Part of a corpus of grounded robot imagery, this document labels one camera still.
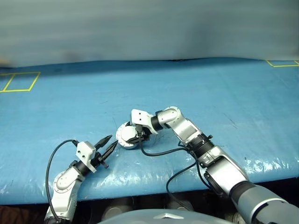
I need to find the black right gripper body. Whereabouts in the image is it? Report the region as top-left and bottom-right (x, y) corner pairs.
(135, 125), (152, 143)

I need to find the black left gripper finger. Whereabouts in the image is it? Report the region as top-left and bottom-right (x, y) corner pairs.
(94, 134), (112, 151)
(102, 140), (119, 162)

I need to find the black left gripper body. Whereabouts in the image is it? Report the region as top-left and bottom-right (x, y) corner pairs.
(92, 151), (110, 169)

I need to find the round silver white object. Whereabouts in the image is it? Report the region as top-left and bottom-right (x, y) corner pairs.
(115, 121), (138, 147)

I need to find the dark rounded shape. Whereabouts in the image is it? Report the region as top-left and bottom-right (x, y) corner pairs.
(102, 200), (130, 219)
(167, 199), (193, 212)

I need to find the grey robot torso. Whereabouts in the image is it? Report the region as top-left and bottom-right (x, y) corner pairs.
(95, 209), (227, 224)

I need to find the yellow tape double square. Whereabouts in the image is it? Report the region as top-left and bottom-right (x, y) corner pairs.
(0, 71), (42, 93)

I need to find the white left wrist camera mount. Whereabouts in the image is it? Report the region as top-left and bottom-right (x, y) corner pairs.
(76, 141), (100, 174)

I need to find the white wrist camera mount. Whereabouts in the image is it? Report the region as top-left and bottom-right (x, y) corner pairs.
(130, 109), (155, 131)
(76, 141), (100, 174)

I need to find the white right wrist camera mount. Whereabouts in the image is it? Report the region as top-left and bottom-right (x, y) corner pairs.
(130, 109), (155, 131)

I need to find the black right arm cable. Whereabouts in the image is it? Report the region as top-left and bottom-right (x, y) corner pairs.
(137, 125), (225, 203)

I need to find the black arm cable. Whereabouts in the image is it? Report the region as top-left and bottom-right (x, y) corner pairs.
(137, 125), (225, 203)
(45, 139), (79, 221)

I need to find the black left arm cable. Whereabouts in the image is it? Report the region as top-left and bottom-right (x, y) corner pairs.
(45, 139), (79, 221)

